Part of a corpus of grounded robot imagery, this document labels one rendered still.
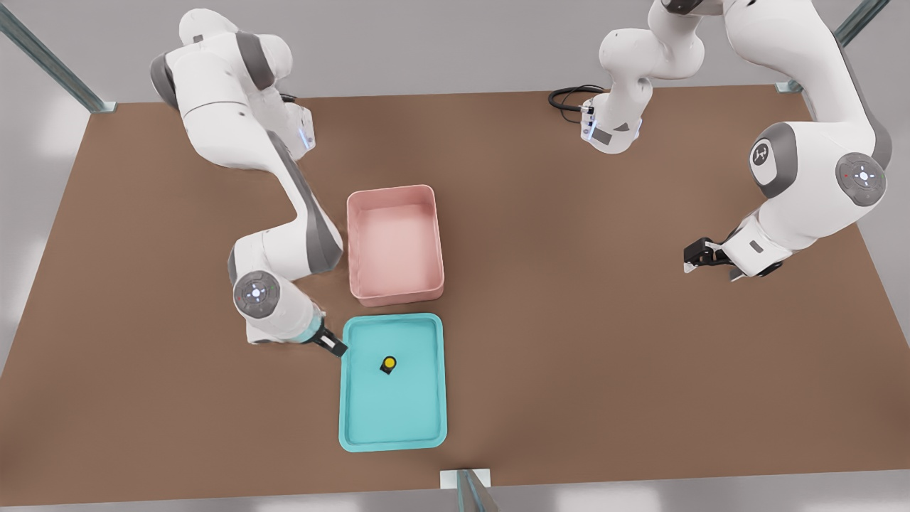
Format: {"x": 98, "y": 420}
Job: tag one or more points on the yellow button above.
{"x": 388, "y": 365}

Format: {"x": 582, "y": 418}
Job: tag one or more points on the pale blue-green tray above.
{"x": 392, "y": 398}

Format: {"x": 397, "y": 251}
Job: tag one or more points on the pink open box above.
{"x": 395, "y": 244}

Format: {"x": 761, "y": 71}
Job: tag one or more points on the silver frame post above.
{"x": 50, "y": 64}
{"x": 846, "y": 35}
{"x": 469, "y": 491}

